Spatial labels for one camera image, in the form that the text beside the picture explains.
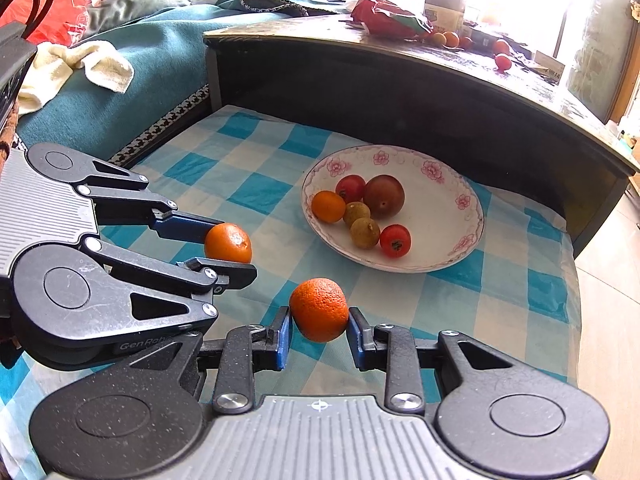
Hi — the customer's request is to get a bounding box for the person's left forearm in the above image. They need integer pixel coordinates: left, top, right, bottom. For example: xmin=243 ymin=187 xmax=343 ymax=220
xmin=0 ymin=102 xmax=26 ymax=157

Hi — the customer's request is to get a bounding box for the red cloth with black handle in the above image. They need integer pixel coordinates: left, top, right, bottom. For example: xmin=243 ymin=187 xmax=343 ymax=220
xmin=20 ymin=0 xmax=108 ymax=49

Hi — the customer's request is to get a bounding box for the cream towel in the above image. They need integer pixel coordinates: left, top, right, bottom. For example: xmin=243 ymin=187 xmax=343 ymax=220
xmin=17 ymin=40 xmax=135 ymax=116

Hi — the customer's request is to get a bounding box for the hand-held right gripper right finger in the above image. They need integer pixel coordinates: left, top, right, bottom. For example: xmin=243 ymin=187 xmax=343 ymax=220
xmin=347 ymin=306 xmax=581 ymax=414

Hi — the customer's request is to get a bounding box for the red cherry tomato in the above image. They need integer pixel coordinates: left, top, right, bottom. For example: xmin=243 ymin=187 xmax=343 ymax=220
xmin=335 ymin=174 xmax=367 ymax=204
xmin=379 ymin=224 xmax=412 ymax=259

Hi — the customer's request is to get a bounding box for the white floral plate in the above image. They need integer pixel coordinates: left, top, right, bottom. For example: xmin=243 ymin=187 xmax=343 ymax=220
xmin=300 ymin=144 xmax=485 ymax=274

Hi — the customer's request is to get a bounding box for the small orange mandarin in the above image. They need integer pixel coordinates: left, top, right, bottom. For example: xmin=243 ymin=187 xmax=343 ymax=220
xmin=289 ymin=277 xmax=349 ymax=343
xmin=311 ymin=190 xmax=347 ymax=224
xmin=204 ymin=223 xmax=253 ymax=264

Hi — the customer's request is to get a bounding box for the blue white checkered tablecloth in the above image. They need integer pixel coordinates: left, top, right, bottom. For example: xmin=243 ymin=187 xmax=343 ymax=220
xmin=0 ymin=105 xmax=582 ymax=480

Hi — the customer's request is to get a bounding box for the grey green pillow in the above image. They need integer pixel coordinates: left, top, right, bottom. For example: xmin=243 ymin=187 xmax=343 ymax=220
xmin=82 ymin=0 xmax=194 ymax=37

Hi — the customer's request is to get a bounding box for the red bag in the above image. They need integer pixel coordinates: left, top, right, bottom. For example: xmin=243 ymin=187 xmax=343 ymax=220
xmin=349 ymin=0 xmax=434 ymax=42

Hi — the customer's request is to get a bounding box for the large dark red tomato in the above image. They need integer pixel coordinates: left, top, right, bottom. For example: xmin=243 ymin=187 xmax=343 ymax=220
xmin=362 ymin=174 xmax=406 ymax=220

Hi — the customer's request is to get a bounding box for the teal blanket with houndstooth border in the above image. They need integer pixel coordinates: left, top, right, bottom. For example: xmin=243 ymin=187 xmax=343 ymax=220
xmin=15 ymin=2 xmax=222 ymax=167

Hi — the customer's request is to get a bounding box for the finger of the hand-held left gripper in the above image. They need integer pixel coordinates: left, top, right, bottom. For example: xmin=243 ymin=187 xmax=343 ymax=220
xmin=82 ymin=236 xmax=259 ymax=333
xmin=75 ymin=157 xmax=226 ymax=256

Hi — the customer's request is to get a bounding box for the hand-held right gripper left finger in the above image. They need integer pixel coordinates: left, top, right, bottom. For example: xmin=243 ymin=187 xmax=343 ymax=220
xmin=115 ymin=305 xmax=293 ymax=416

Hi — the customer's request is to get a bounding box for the dark coffee table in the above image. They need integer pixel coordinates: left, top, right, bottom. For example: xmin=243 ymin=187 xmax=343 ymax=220
xmin=202 ymin=12 xmax=640 ymax=259

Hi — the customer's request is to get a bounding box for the tan longan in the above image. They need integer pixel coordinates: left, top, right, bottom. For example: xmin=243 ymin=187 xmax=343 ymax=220
xmin=343 ymin=201 xmax=372 ymax=227
xmin=349 ymin=217 xmax=382 ymax=250

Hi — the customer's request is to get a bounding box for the white wrapped column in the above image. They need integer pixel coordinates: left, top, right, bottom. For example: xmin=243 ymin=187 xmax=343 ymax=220
xmin=566 ymin=0 xmax=637 ymax=122

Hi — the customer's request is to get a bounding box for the grey cardboard box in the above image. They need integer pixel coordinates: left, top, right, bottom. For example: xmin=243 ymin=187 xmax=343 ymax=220
xmin=424 ymin=0 xmax=466 ymax=32

